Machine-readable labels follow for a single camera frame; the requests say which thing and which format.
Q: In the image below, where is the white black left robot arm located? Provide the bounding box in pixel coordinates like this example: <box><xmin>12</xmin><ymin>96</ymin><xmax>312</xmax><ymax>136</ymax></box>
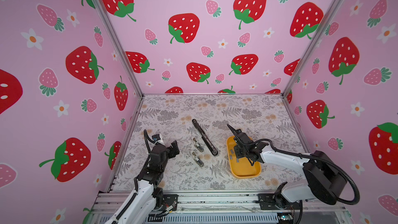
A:
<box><xmin>107</xmin><ymin>141</ymin><xmax>180</xmax><ymax>224</ymax></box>

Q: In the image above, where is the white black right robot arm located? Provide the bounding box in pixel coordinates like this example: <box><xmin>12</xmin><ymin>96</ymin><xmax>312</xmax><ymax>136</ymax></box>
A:
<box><xmin>227</xmin><ymin>124</ymin><xmax>348</xmax><ymax>209</ymax></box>

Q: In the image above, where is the yellow plastic tray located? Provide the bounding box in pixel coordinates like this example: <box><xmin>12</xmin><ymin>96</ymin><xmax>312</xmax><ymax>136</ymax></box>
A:
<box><xmin>227</xmin><ymin>136</ymin><xmax>261</xmax><ymax>179</ymax></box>

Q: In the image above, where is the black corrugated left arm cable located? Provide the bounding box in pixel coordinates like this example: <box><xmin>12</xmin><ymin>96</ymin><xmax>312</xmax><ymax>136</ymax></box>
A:
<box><xmin>143</xmin><ymin>130</ymin><xmax>162</xmax><ymax>156</ymax></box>

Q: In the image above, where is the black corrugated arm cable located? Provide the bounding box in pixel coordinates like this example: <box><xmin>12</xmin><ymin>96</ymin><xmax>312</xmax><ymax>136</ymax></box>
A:
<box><xmin>143</xmin><ymin>130</ymin><xmax>162</xmax><ymax>156</ymax></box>
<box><xmin>264</xmin><ymin>139</ymin><xmax>361</xmax><ymax>206</ymax></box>

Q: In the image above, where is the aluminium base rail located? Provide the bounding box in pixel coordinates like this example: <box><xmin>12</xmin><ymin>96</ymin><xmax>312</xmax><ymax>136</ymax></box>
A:
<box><xmin>90</xmin><ymin>190</ymin><xmax>352</xmax><ymax>224</ymax></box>

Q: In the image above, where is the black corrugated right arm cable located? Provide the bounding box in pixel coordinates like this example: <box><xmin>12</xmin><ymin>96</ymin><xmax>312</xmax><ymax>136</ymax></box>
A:
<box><xmin>264</xmin><ymin>139</ymin><xmax>361</xmax><ymax>206</ymax></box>

